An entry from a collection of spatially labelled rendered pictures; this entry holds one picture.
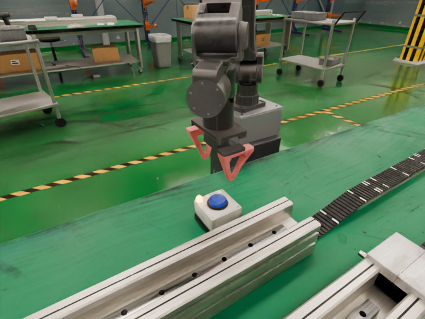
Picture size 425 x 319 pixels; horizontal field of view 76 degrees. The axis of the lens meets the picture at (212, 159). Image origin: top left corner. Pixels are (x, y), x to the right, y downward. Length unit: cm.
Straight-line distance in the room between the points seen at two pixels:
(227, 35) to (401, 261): 45
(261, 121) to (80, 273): 71
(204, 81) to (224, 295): 34
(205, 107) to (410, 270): 40
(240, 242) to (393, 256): 26
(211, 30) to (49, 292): 53
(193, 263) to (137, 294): 10
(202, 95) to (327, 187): 53
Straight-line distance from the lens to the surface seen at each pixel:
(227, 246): 55
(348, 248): 68
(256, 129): 99
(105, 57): 517
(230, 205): 62
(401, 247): 58
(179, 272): 52
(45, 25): 513
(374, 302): 55
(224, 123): 49
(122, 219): 70
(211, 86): 39
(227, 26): 45
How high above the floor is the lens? 125
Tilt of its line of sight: 32 degrees down
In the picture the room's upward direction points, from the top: straight up
